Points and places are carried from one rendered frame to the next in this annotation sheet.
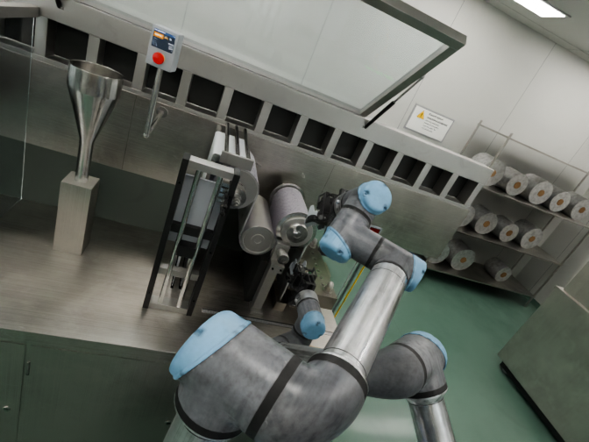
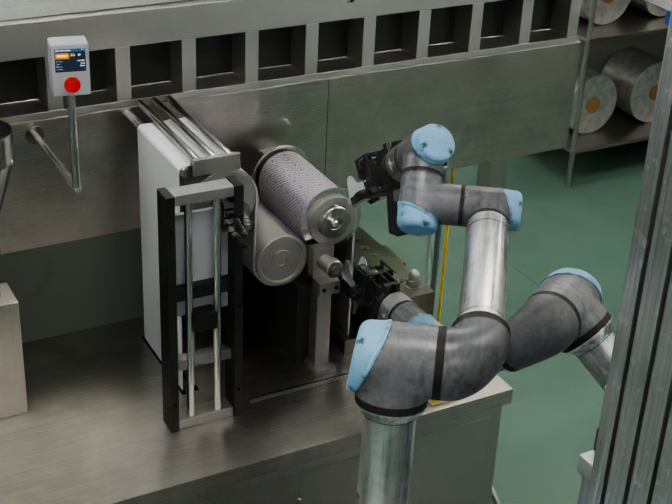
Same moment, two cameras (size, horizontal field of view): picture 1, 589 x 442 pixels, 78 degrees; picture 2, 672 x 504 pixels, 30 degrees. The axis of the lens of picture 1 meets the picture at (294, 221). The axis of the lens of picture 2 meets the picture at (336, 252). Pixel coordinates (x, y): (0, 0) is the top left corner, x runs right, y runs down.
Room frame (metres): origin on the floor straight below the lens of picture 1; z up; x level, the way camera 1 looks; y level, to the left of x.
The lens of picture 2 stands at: (-1.25, 0.37, 2.47)
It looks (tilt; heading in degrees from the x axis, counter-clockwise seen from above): 28 degrees down; 351
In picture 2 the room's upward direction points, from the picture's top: 3 degrees clockwise
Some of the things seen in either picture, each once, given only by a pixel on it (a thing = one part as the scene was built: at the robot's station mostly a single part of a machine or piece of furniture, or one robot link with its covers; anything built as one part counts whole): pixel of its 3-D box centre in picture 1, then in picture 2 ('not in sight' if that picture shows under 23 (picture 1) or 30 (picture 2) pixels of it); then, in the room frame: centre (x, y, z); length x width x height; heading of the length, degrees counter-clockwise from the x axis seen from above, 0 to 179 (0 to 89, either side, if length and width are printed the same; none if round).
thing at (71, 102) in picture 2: (152, 102); (73, 140); (1.00, 0.51, 1.51); 0.02 x 0.02 x 0.20
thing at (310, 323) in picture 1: (310, 319); (415, 329); (0.92, -0.17, 1.11); 0.11 x 0.08 x 0.09; 20
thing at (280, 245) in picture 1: (269, 279); (322, 310); (1.10, 0.00, 1.05); 0.06 x 0.05 x 0.31; 20
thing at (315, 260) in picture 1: (307, 269); (362, 270); (1.37, -0.14, 1.00); 0.40 x 0.16 x 0.06; 20
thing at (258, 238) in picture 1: (255, 223); (257, 236); (1.23, 0.13, 1.17); 0.26 x 0.12 x 0.12; 20
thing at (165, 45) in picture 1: (163, 48); (69, 67); (0.99, 0.51, 1.66); 0.07 x 0.07 x 0.10; 10
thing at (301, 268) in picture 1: (303, 283); (378, 290); (1.07, -0.12, 1.12); 0.12 x 0.08 x 0.09; 20
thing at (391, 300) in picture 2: (306, 301); (395, 310); (0.99, -0.14, 1.11); 0.08 x 0.05 x 0.08; 110
